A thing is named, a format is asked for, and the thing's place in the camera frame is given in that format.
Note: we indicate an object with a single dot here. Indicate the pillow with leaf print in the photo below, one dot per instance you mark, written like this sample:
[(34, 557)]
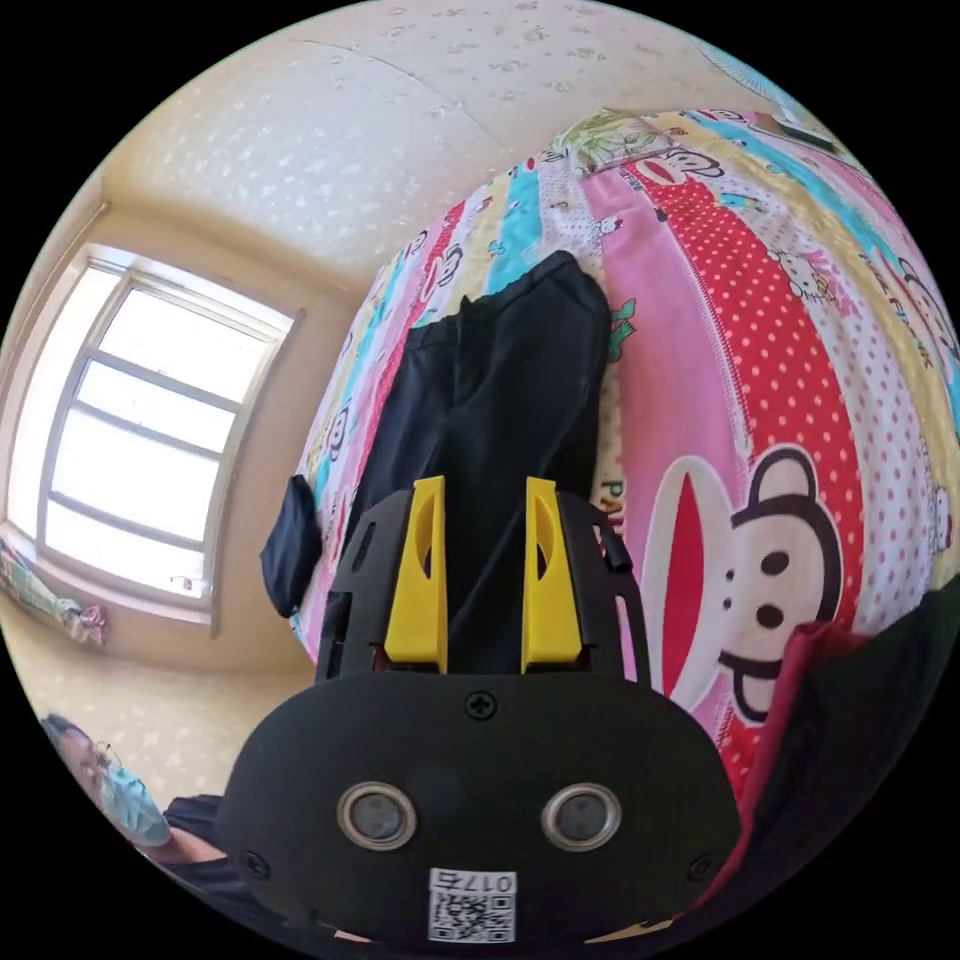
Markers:
[(611, 142)]

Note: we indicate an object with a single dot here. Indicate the person's body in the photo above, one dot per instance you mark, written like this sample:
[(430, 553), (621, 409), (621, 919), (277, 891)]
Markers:
[(127, 806)]

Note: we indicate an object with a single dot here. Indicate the bed with cartoon printed sheet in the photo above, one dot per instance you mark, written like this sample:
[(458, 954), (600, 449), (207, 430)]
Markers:
[(750, 315)]

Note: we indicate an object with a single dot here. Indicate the window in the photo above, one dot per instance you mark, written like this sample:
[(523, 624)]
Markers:
[(142, 442)]

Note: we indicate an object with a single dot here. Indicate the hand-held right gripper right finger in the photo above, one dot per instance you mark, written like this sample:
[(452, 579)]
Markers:
[(551, 607)]

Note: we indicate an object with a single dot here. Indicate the black pants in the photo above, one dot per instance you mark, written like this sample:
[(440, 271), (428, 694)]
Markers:
[(487, 390)]

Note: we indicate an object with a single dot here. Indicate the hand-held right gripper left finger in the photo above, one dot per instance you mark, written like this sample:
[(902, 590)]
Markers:
[(416, 600)]

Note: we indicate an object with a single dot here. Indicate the pile of clothes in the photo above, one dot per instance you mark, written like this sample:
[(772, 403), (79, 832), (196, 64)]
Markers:
[(840, 750)]

